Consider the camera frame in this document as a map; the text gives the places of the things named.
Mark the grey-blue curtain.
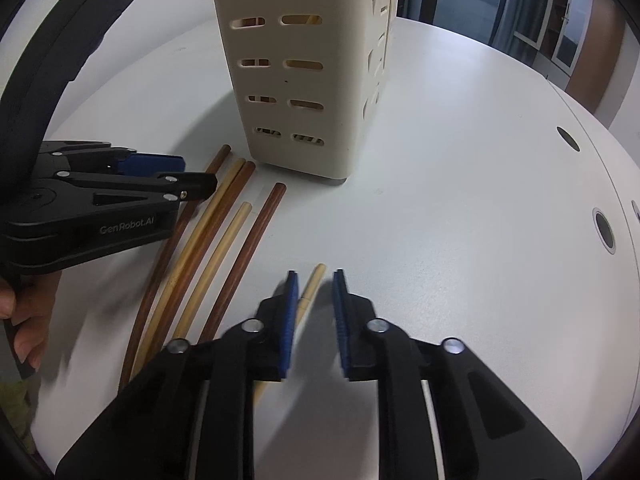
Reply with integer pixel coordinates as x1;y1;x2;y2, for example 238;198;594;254
492;0;531;46

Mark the person's left hand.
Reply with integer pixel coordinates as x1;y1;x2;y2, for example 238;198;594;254
0;270;63;371

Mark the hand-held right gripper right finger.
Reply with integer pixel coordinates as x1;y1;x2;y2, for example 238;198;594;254
332;268;583;480

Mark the cream slotted utensil holder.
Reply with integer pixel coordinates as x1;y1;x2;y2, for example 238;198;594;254
207;0;401;183

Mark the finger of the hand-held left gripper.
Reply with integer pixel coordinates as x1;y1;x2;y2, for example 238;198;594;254
39;171;219;207
40;141;187;177

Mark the white open window sash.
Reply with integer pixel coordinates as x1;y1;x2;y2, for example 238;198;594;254
512;0;558;51

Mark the wooden cabinet with glass door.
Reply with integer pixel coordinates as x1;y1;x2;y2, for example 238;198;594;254
550;0;628;116

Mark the dark brown wooden chopstick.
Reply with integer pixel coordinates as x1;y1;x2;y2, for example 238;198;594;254
117;144;232;392
197;182;287;345
145;161;257;361

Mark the tan wooden chopstick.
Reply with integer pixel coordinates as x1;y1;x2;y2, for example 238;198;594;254
131;157;247;378

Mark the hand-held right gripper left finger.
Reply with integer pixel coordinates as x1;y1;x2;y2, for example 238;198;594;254
55;269;301;480

